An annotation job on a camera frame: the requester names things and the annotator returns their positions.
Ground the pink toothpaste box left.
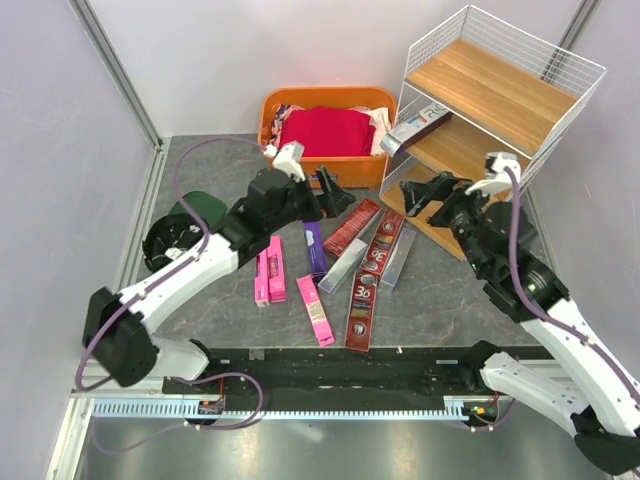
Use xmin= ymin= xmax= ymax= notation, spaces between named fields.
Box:
xmin=254 ymin=250 xmax=270 ymax=307

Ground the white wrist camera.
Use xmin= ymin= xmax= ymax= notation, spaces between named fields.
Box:
xmin=264 ymin=141 xmax=306 ymax=182
xmin=465 ymin=152 xmax=521 ymax=196

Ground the blue slotted cable duct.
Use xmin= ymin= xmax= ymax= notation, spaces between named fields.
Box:
xmin=93 ymin=397 xmax=497 ymax=421

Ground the dark red toothpaste box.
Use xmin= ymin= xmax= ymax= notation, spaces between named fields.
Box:
xmin=323 ymin=198 xmax=381 ymax=258

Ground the aluminium frame rail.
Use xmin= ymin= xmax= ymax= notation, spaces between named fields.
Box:
xmin=69 ymin=0 xmax=164 ymax=151

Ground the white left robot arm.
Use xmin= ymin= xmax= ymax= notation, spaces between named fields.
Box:
xmin=82 ymin=167 xmax=355 ymax=393

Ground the purple white toothpaste box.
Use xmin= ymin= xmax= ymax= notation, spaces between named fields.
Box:
xmin=380 ymin=102 xmax=452 ymax=157

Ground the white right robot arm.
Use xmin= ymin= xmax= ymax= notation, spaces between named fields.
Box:
xmin=399 ymin=172 xmax=639 ymax=476

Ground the silver toothpaste box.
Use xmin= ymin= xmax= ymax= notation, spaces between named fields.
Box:
xmin=318 ymin=238 xmax=368 ymax=295
xmin=380 ymin=227 xmax=416 ymax=291

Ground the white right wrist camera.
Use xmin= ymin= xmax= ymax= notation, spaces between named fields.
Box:
xmin=465 ymin=152 xmax=521 ymax=196

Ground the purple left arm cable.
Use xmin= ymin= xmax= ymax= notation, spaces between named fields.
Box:
xmin=73 ymin=135 xmax=279 ymax=454

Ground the pink toothpaste box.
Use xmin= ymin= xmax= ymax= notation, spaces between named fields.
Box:
xmin=267 ymin=235 xmax=287 ymax=303
xmin=254 ymin=250 xmax=270 ymax=307

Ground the green black cap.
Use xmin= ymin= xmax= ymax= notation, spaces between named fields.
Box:
xmin=142 ymin=191 xmax=227 ymax=273

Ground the pink toothpaste box middle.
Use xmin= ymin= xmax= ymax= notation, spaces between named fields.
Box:
xmin=267 ymin=235 xmax=287 ymax=303

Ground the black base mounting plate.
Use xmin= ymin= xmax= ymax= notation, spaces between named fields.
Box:
xmin=161 ymin=346 xmax=524 ymax=401

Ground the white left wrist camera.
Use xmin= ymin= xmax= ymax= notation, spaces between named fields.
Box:
xmin=264 ymin=141 xmax=306 ymax=182

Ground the red folded cloth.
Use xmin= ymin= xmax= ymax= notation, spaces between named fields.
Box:
xmin=280 ymin=106 xmax=376 ymax=157

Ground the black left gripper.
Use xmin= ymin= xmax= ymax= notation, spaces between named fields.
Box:
xmin=267 ymin=167 xmax=355 ymax=233

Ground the white wire wooden shelf rack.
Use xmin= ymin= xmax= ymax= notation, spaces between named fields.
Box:
xmin=378 ymin=4 xmax=608 ymax=261

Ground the cream patterned cloth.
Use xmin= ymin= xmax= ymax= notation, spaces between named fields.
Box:
xmin=352 ymin=106 xmax=391 ymax=156

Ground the red 3d toothpaste box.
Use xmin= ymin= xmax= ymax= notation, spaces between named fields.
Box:
xmin=344 ymin=271 xmax=377 ymax=353
xmin=361 ymin=209 xmax=404 ymax=276

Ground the orange plastic basket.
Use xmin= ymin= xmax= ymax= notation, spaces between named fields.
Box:
xmin=257 ymin=86 xmax=396 ymax=189

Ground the pink toothpaste box angled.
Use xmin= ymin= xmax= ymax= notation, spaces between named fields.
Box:
xmin=296 ymin=275 xmax=335 ymax=347

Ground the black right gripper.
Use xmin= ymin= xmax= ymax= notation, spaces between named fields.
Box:
xmin=398 ymin=170 xmax=499 ymax=274

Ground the red 3D toothpaste box lower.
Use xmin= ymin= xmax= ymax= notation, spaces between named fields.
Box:
xmin=344 ymin=271 xmax=377 ymax=353

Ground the red 3D toothpaste box upper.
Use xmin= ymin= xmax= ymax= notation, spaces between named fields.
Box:
xmin=361 ymin=209 xmax=404 ymax=276

